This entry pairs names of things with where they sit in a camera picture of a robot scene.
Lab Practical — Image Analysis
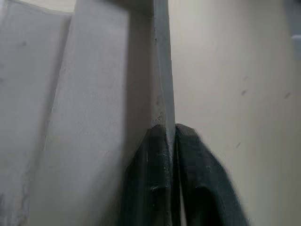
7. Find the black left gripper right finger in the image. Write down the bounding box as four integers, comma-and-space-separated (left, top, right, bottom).
175, 123, 248, 226

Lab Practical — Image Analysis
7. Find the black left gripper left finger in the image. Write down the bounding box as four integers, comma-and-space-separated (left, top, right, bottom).
119, 124, 174, 226

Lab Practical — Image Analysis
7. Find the white cloth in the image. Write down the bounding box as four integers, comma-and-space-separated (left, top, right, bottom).
0, 0, 176, 226

